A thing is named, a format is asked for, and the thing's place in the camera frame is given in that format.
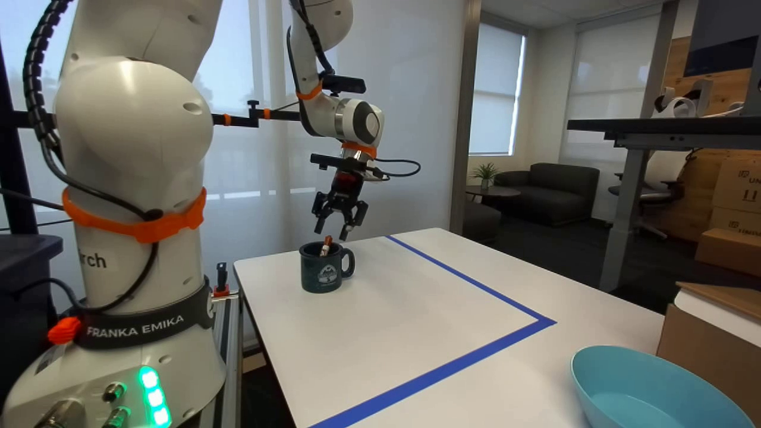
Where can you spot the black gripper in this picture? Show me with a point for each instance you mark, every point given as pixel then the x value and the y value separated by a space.
pixel 345 186

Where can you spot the orange capped whiteboard marker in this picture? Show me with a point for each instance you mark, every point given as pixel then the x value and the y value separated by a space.
pixel 326 242

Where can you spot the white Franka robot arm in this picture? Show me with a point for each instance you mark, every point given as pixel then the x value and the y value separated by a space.
pixel 135 142

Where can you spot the dark blue ceramic mug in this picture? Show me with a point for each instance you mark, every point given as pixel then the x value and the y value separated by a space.
pixel 324 273

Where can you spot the black bar with orange clamps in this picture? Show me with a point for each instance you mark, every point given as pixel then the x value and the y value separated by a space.
pixel 253 117

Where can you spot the black orange bar clamp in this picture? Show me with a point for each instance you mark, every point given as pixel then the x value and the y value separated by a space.
pixel 221 278

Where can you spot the long blue tape line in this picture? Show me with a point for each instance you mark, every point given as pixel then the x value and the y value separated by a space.
pixel 466 276

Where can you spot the small potted plant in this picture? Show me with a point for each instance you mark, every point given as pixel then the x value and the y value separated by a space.
pixel 485 173

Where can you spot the short blue tape line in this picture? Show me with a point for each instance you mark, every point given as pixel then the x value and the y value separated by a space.
pixel 444 371

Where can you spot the narrow white window blind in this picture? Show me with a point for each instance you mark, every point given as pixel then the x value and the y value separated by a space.
pixel 495 87

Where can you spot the black sofa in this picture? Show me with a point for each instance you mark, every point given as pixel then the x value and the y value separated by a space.
pixel 554 194

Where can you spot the wide white window blind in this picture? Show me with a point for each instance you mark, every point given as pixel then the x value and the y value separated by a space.
pixel 609 87

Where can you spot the grey standing desk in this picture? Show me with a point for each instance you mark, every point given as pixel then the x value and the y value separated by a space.
pixel 634 138

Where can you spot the black storage case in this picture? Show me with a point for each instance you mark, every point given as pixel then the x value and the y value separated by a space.
pixel 24 299

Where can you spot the white object on desk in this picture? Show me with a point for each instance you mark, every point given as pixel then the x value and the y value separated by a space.
pixel 678 103

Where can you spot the light blue plastic bowl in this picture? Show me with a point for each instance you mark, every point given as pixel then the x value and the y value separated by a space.
pixel 649 396

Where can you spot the stacked cardboard boxes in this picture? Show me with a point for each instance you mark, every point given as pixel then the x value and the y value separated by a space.
pixel 734 205

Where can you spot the brown cardboard box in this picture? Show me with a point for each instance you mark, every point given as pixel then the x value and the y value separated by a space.
pixel 715 347

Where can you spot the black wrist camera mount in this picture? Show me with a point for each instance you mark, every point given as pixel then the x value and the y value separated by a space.
pixel 340 163

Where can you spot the black wall monitor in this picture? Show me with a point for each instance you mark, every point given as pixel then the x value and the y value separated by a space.
pixel 726 37

